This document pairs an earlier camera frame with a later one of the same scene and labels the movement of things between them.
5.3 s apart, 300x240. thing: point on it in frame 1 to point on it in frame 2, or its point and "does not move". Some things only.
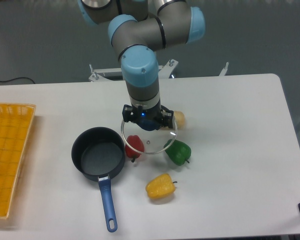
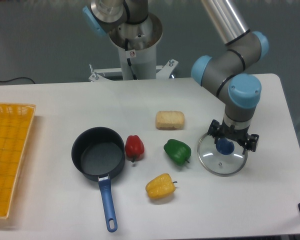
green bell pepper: (178, 152) does not move
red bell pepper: (136, 142) does not move
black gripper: (150, 118) to (240, 136)
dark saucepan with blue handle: (100, 152) does not move
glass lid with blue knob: (148, 141) to (224, 158)
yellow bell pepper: (160, 187) does not move
